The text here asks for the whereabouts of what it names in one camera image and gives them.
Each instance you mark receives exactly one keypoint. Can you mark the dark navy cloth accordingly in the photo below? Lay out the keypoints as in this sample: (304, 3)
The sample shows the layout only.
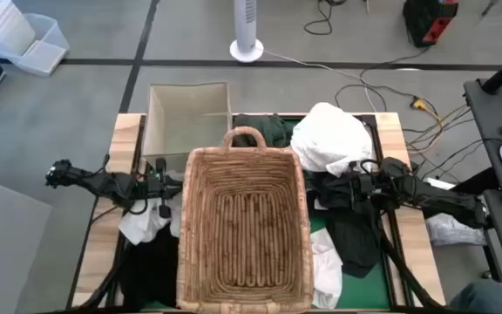
(355, 248)

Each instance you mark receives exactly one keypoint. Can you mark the white power strip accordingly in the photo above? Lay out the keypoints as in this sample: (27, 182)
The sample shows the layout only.
(438, 183)

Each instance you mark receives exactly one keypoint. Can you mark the black frame strut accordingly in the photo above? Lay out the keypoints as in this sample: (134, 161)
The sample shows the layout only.
(473, 181)

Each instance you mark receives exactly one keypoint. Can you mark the clear plastic bin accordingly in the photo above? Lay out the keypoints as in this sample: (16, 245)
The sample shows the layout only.
(46, 52)

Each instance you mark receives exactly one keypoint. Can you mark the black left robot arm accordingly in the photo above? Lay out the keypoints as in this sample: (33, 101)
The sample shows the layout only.
(103, 185)

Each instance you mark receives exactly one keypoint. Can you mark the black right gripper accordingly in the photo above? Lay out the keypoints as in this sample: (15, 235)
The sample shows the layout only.
(366, 187)

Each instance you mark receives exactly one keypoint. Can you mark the black cloth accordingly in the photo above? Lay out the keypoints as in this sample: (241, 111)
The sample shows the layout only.
(151, 275)
(325, 196)

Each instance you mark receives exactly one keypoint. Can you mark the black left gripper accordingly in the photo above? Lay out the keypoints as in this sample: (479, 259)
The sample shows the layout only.
(157, 189)

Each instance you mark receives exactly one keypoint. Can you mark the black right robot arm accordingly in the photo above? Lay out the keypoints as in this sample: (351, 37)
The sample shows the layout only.
(434, 196)

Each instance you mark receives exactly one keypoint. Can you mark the black metal table frame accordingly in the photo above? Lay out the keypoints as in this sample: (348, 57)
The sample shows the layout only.
(389, 270)

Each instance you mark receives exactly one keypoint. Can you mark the dark green shirt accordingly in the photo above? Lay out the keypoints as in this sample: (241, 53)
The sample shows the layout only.
(273, 128)

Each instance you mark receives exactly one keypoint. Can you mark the grey metal stand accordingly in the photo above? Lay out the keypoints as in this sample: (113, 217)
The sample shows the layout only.
(490, 6)

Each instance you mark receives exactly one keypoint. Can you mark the large white cloth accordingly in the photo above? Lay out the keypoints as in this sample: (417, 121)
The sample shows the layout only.
(329, 139)

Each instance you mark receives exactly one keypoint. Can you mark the person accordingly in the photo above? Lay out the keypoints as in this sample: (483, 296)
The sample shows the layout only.
(486, 301)

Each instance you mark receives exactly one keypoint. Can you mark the white tower fan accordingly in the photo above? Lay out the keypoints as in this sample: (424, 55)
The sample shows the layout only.
(246, 22)

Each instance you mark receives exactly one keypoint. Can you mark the beige fabric storage box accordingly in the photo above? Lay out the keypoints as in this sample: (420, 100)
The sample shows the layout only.
(185, 126)

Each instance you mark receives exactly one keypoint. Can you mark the red black tool case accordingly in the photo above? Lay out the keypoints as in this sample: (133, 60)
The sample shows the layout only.
(429, 22)

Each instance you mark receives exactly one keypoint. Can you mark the woven wicker basket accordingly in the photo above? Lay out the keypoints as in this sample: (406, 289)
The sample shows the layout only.
(242, 218)

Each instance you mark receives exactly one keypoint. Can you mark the green table mat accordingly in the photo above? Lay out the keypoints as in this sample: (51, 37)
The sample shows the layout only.
(364, 292)

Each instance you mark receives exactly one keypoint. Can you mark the clear plastic bag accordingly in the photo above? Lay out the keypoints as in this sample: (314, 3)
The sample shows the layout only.
(456, 231)

